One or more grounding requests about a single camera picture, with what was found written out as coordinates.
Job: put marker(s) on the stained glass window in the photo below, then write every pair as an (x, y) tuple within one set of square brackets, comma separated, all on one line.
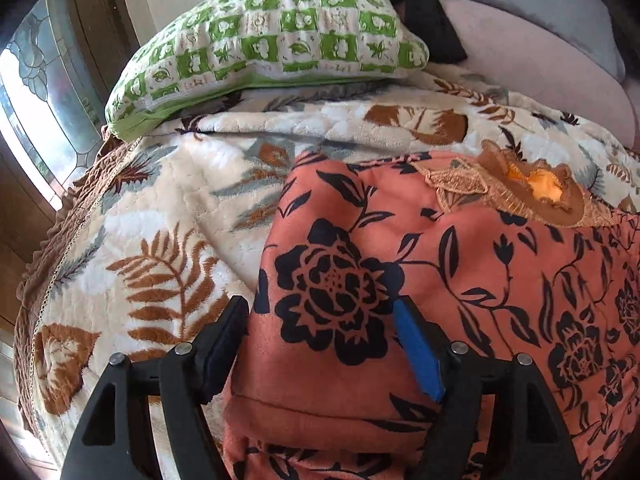
[(45, 100)]

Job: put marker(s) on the brown quilted bed cover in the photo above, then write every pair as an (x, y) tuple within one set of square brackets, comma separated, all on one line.
[(95, 165)]

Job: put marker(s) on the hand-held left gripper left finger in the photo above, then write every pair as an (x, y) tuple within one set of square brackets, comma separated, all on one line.
[(221, 355)]

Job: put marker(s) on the green checked pillow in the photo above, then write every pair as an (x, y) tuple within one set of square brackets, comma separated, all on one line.
[(260, 40)]

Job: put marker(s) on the black cloth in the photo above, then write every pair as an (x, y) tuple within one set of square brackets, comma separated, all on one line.
[(427, 15)]

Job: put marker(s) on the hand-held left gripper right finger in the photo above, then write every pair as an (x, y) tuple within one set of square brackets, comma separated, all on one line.
[(416, 350)]

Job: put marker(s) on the orange floral garment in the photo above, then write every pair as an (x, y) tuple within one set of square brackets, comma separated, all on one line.
[(480, 265)]

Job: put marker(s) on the leaf print fleece blanket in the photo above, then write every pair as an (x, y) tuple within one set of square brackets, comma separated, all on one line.
[(165, 200)]

